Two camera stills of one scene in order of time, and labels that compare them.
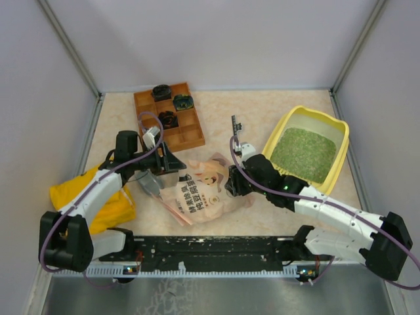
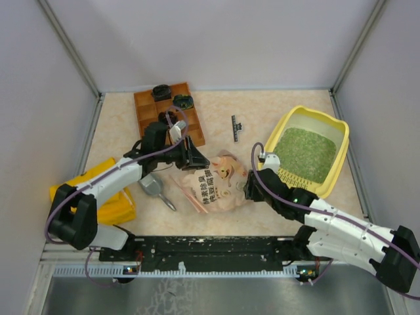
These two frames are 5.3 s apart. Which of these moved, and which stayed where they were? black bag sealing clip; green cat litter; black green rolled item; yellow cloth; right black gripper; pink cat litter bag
Moved: right black gripper; pink cat litter bag
Stayed: black green rolled item; green cat litter; yellow cloth; black bag sealing clip
